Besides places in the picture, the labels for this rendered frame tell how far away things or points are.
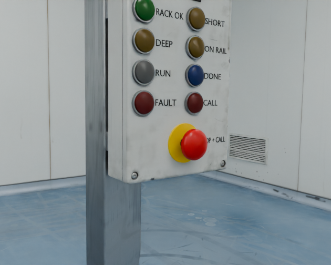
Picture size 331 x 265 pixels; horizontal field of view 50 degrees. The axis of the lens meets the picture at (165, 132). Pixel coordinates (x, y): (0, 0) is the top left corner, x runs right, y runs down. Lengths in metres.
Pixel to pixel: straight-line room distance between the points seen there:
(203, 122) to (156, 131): 0.08
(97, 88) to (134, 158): 0.11
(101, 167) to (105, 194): 0.04
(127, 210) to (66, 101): 3.69
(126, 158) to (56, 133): 3.73
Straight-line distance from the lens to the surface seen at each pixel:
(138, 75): 0.42
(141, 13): 0.43
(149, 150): 0.44
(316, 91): 3.73
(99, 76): 0.48
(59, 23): 4.22
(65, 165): 4.23
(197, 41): 0.48
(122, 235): 0.52
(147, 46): 0.43
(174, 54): 0.46
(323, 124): 3.69
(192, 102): 0.47
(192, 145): 0.44
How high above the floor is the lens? 1.02
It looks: 6 degrees down
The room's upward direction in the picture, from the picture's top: 1 degrees clockwise
